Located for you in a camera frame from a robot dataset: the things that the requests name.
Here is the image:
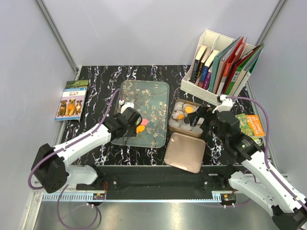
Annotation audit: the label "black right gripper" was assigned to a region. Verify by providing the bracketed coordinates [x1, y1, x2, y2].
[187, 104, 228, 144]

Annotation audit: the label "metal tongs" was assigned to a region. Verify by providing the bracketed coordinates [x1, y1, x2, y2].
[122, 135, 136, 146]

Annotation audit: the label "large orange round biscuit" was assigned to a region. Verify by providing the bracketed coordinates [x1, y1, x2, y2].
[185, 106, 194, 114]

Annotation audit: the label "orange flower shaped cookie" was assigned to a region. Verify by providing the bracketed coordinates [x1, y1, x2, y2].
[177, 114, 185, 120]

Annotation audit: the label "black sandwich cookie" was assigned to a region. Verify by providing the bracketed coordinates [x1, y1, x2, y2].
[184, 116, 193, 124]

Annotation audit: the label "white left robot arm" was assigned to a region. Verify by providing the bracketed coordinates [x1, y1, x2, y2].
[31, 102, 142, 194]

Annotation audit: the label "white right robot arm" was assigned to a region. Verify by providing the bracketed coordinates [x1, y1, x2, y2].
[184, 106, 307, 230]

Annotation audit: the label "orange fish shaped cookie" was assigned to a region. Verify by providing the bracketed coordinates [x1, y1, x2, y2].
[136, 125, 145, 134]

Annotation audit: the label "pink round cookie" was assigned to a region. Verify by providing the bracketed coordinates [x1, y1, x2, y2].
[141, 118, 148, 126]

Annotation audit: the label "orange treehouse book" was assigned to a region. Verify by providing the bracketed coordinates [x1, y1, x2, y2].
[235, 114, 265, 138]

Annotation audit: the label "floral blossom serving tray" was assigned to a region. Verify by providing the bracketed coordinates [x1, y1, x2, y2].
[111, 80, 169, 148]

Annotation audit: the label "purple paperback book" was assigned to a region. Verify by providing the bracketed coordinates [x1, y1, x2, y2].
[202, 50, 220, 90]

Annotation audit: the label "rose gold cookie tin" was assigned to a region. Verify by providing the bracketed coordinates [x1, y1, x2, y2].
[168, 99, 204, 138]

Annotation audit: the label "rose gold tin lid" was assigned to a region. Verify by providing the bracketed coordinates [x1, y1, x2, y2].
[164, 132, 206, 173]

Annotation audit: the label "teal hardcover book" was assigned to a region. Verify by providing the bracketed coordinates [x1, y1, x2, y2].
[208, 35, 242, 93]

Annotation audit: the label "green hardcover book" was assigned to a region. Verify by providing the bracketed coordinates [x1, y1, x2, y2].
[223, 43, 264, 96]

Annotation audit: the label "dog picture book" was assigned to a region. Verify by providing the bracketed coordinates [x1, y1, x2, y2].
[55, 87, 87, 121]

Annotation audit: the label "green landscape book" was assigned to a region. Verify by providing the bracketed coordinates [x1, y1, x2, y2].
[65, 80, 89, 89]

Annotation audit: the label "blue paperback book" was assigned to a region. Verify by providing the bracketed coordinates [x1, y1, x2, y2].
[196, 48, 211, 88]

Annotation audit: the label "red hardcover book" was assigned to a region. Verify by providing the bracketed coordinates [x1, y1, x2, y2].
[215, 37, 246, 95]

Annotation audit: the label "black paperback book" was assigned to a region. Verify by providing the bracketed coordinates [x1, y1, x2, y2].
[189, 45, 207, 83]

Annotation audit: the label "white book organizer rack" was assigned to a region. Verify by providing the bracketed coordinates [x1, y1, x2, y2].
[180, 29, 257, 111]

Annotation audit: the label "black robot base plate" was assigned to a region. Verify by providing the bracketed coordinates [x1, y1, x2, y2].
[76, 165, 233, 202]

